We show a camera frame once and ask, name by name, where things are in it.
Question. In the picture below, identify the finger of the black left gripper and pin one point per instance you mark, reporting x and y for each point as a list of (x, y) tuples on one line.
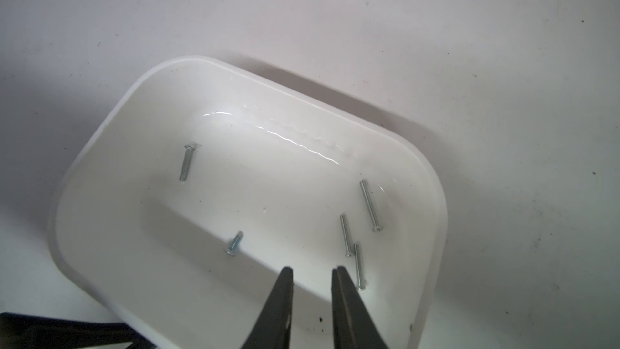
[(23, 331)]

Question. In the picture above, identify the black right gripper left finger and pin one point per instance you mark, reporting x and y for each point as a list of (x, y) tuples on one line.
[(273, 326)]

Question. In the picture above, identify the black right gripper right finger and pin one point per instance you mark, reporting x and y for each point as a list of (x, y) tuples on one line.
[(352, 324)]

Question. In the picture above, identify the silver long screw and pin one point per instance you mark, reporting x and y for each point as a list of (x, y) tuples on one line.
[(361, 285), (349, 251)]

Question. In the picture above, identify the silver short screw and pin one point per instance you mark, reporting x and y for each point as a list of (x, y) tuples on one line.
[(231, 249)]

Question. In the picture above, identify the white plastic storage box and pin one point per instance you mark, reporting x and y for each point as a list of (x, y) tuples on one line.
[(275, 164)]

